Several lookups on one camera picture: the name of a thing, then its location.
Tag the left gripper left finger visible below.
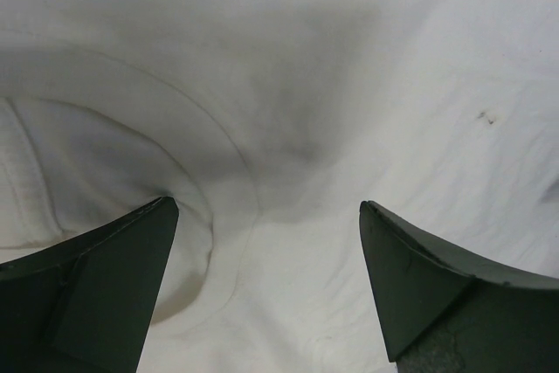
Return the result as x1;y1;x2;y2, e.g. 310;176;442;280
1;197;178;372

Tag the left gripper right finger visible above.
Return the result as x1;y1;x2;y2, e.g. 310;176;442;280
359;202;558;372

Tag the white t-shirt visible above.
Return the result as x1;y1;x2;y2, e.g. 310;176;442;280
1;0;558;372

